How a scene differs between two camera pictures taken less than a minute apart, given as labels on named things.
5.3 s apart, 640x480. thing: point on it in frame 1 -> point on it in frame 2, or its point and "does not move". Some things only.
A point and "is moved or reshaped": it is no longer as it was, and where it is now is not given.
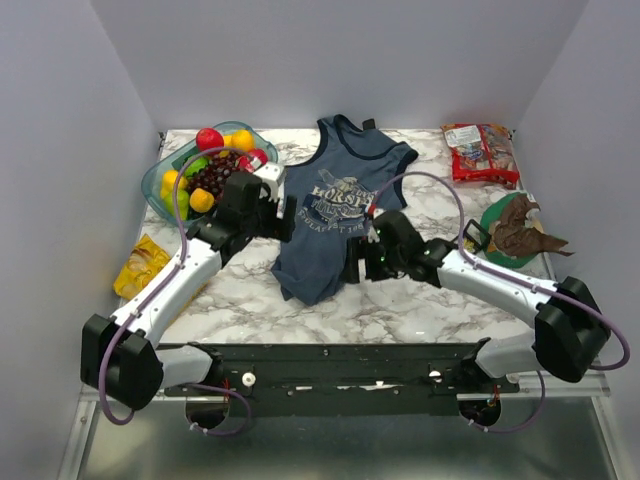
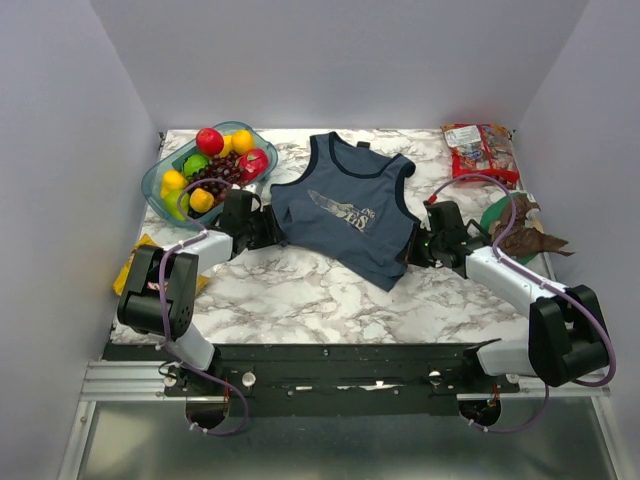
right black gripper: x=358 y=248 -> x=412 y=255
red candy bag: x=483 y=152 does not move
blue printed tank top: x=355 y=175 is moved or reshaped
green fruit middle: x=194 y=165 does not move
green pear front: x=183 y=203 does not move
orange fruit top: x=241 y=140 does not move
